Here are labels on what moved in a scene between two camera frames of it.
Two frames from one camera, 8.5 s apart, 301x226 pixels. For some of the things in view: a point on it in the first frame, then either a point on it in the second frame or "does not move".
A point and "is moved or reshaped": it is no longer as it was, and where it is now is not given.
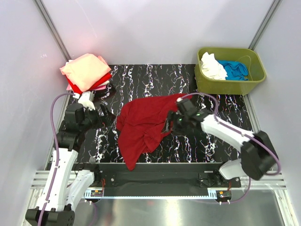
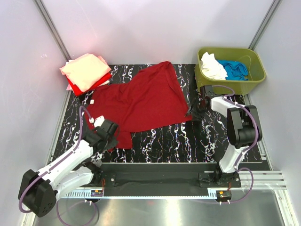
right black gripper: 173,115 -> 192,109
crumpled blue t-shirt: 236,70 does not move
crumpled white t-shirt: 211,68 does not move
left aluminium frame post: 53,28 does not move
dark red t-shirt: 142,122 is moved or reshaped
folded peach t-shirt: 83,71 does not move
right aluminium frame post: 270,14 does not move
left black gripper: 109,117 -> 113,144
